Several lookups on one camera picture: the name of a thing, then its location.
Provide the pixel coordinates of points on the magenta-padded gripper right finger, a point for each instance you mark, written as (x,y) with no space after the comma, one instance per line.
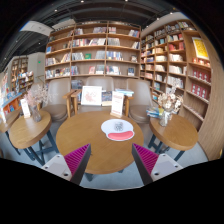
(146,159)

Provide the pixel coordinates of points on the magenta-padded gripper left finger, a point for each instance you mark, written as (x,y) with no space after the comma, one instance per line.
(77,159)

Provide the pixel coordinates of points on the transparent computer mouse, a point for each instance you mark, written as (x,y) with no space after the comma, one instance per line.
(118,126)

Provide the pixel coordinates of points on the white mouse pad red rest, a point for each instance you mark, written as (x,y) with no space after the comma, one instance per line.
(107,126)

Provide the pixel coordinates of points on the round wooden side table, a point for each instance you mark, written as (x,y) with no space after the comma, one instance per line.
(28,131)
(176,133)
(10,120)

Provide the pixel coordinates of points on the glass vase white dried flowers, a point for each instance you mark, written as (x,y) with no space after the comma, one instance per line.
(165,118)

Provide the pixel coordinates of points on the stack of colourful books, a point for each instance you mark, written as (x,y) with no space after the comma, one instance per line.
(152,112)

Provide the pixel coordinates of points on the beige wooden-armed chair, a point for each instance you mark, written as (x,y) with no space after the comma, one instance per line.
(58,100)
(100,81)
(140,100)

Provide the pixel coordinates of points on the glass vase pink dried flowers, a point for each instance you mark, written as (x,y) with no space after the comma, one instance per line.
(36,115)

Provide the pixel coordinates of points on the white sign wooden base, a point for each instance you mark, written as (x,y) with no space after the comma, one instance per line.
(117,103)

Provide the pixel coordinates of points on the white framed floral picture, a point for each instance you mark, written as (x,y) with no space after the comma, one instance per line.
(91,95)

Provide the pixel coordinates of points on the dark cover book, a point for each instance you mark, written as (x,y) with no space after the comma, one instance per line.
(106,98)

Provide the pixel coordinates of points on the small white table sign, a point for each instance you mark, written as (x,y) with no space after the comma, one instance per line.
(25,108)

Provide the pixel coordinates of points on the wooden bookshelf with yellow poster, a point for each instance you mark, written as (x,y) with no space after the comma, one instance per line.
(176,63)

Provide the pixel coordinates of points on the small distant wooden bookshelf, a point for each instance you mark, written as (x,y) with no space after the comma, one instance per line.
(21,73)

